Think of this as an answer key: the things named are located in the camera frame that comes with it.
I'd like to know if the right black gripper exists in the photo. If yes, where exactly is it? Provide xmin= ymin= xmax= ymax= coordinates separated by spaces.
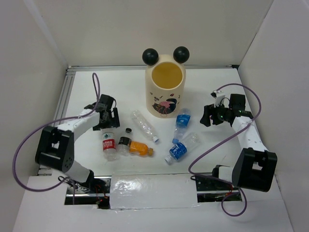
xmin=200 ymin=101 xmax=231 ymax=127

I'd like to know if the red label water bottle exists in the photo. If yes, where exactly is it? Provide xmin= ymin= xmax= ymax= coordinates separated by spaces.
xmin=101 ymin=129 xmax=117 ymax=161

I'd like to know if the black label small bottle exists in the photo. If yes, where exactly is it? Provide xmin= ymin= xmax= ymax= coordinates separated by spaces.
xmin=117 ymin=128 xmax=132 ymax=156

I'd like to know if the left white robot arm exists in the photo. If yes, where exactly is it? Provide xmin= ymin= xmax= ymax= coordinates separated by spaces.
xmin=35 ymin=94 xmax=120 ymax=193

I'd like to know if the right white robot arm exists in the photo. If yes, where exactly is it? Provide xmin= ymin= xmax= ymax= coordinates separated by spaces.
xmin=200 ymin=90 xmax=277 ymax=192

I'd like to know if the cream bin with black ears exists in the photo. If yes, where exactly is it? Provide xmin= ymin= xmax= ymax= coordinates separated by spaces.
xmin=142 ymin=46 xmax=190 ymax=118

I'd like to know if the orange juice bottle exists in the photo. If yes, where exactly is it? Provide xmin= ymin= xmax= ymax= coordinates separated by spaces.
xmin=129 ymin=141 xmax=154 ymax=157

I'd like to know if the clear unlabeled plastic bottle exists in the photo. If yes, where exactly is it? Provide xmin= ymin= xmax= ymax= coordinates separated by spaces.
xmin=131 ymin=110 xmax=159 ymax=144

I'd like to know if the blue label white cap bottle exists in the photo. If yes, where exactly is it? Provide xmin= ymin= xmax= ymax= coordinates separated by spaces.
xmin=165 ymin=132 xmax=201 ymax=165

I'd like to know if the silver foil tape sheet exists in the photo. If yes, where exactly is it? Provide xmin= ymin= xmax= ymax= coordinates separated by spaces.
xmin=110 ymin=174 xmax=198 ymax=210

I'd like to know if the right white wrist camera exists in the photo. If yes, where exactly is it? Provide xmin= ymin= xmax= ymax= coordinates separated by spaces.
xmin=211 ymin=90 xmax=225 ymax=107

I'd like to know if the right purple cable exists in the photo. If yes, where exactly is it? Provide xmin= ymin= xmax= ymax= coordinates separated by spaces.
xmin=187 ymin=83 xmax=262 ymax=217

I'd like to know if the purple cable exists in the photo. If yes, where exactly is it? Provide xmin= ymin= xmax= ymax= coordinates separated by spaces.
xmin=12 ymin=72 xmax=102 ymax=193
xmin=187 ymin=83 xmax=262 ymax=217

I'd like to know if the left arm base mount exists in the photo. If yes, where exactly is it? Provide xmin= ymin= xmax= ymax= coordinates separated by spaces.
xmin=64 ymin=176 xmax=112 ymax=210

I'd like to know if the aluminium frame rail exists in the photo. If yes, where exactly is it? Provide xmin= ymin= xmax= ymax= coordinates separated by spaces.
xmin=37 ymin=64 xmax=239 ymax=176

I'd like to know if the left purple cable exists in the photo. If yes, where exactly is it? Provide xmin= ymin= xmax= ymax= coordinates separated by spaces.
xmin=12 ymin=72 xmax=102 ymax=193

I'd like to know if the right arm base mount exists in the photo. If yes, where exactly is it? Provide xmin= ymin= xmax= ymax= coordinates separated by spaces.
xmin=190 ymin=175 xmax=242 ymax=203

